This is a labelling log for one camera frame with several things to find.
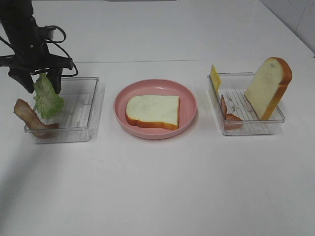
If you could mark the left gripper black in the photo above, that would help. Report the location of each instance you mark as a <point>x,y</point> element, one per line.
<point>32,56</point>

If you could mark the green lettuce leaf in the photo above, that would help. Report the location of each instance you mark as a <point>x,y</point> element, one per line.
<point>47,102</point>

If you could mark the bacon strip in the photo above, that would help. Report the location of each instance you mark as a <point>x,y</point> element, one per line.
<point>231,121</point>
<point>30,118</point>

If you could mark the bread slice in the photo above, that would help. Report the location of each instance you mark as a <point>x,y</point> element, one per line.
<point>268,86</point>
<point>154,111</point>

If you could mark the yellow cheese slice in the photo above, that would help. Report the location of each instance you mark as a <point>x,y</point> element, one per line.
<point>215,78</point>

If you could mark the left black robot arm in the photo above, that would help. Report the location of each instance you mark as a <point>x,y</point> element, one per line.
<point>18,13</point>

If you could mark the left clear plastic tray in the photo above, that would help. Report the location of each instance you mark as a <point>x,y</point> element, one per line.
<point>78,121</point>

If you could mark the clear plastic tray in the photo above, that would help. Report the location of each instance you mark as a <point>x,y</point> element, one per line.
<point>78,121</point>
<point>233,86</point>

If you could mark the pink round plate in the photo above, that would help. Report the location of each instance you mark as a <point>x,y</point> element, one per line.
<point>187,111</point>

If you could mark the right clear plastic tray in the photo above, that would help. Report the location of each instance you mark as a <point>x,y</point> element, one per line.
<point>233,86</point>

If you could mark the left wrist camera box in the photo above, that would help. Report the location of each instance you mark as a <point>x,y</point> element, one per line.
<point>48,32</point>

